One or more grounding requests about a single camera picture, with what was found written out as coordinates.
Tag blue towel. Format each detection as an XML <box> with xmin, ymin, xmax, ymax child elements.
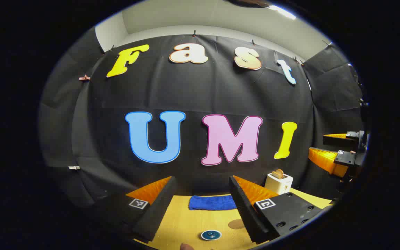
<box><xmin>189</xmin><ymin>195</ymin><xmax>237</xmax><ymax>211</ymax></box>

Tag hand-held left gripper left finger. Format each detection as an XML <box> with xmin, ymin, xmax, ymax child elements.
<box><xmin>92</xmin><ymin>176</ymin><xmax>178</xmax><ymax>243</ymax></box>

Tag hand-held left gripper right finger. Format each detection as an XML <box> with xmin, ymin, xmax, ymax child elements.
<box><xmin>228</xmin><ymin>175</ymin><xmax>325</xmax><ymax>244</ymax></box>

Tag white toaster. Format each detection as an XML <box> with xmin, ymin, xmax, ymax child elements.
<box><xmin>265</xmin><ymin>172</ymin><xmax>293</xmax><ymax>195</ymax></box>

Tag black backdrop cloth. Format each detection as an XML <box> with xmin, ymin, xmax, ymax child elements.
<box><xmin>39</xmin><ymin>26</ymin><xmax>369</xmax><ymax>209</ymax></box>

